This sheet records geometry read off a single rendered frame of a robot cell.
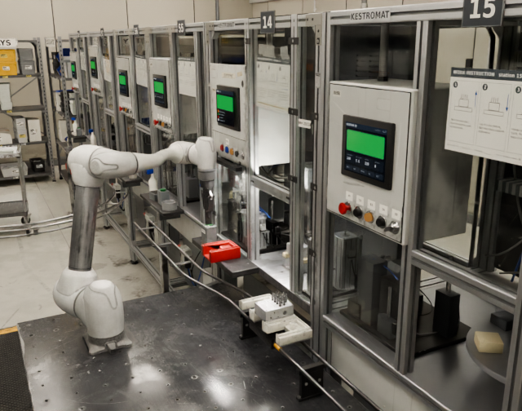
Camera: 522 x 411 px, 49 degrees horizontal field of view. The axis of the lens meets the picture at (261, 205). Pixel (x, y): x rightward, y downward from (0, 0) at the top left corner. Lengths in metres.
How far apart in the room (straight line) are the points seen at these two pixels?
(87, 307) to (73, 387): 0.34
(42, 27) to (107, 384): 7.86
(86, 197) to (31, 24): 7.26
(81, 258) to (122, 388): 0.63
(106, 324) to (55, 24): 7.62
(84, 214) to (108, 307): 0.42
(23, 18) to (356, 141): 8.20
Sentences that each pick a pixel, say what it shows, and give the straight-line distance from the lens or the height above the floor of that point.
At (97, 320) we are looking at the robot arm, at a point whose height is 0.82.
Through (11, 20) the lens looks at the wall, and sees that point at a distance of 9.67.
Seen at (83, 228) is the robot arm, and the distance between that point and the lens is 2.60.
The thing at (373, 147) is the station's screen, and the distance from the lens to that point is 1.78.
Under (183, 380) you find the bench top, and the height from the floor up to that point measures 0.68.
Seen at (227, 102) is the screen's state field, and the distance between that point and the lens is 2.73.
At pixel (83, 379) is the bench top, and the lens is 2.41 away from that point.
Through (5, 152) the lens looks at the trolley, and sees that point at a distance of 6.19.
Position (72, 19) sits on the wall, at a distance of 9.77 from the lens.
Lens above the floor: 1.94
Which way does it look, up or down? 16 degrees down
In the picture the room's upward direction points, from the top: straight up
